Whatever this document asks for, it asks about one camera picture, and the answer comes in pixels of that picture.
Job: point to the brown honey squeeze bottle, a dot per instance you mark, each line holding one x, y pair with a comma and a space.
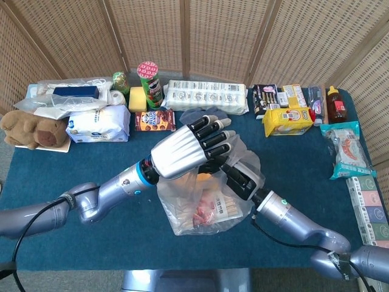
335, 108

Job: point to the white blue tissue pack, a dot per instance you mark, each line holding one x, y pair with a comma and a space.
97, 124

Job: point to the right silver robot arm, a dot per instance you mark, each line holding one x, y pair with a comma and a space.
288, 213

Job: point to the black snack box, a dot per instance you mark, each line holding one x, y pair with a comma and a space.
264, 97

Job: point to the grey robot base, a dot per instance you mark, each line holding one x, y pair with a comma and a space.
182, 281

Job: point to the green bottle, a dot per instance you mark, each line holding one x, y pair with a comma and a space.
120, 82

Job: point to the yellow plush toy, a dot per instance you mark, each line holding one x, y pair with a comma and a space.
209, 179

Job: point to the blue felt table cover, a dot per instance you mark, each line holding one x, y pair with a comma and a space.
91, 164

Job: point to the white flat board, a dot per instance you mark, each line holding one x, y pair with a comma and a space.
60, 149

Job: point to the long white paper roll pack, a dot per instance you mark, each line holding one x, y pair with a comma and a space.
206, 97

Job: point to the clear plastic shopping bag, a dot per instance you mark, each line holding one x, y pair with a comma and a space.
179, 210

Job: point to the grey cloth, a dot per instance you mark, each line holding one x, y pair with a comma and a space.
190, 117

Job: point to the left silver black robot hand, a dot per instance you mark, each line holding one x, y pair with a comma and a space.
179, 149

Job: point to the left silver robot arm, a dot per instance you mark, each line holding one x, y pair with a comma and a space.
115, 188

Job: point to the bamboo chopsticks pack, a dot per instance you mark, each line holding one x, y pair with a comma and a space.
225, 210

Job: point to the crumpled clear bag with goods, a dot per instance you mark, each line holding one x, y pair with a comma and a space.
60, 103

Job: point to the multicolour pocket tissue pack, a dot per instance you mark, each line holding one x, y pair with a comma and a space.
370, 210

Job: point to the white tape roll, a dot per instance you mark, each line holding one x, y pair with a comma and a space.
117, 97

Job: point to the yellow snack bag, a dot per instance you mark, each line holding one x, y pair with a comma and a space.
288, 120

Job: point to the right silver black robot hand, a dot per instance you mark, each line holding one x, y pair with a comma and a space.
246, 182

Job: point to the small white box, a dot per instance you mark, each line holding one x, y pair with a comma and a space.
282, 98

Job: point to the green Pringles can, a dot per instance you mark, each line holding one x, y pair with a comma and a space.
152, 88

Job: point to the wicker folding screen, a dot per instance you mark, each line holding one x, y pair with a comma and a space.
212, 30

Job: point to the teal snack package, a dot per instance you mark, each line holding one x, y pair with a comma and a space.
346, 152

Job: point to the purple toothpaste package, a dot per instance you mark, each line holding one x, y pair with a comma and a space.
317, 106

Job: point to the yellow white box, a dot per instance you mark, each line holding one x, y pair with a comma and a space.
296, 94

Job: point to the yellow sponge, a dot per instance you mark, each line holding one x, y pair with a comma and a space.
137, 98

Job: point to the dark blue box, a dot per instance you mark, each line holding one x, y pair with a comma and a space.
76, 92

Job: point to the brown panda cookie box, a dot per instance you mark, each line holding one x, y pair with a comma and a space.
155, 120

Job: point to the brown capybara plush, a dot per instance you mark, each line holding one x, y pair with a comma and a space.
45, 134

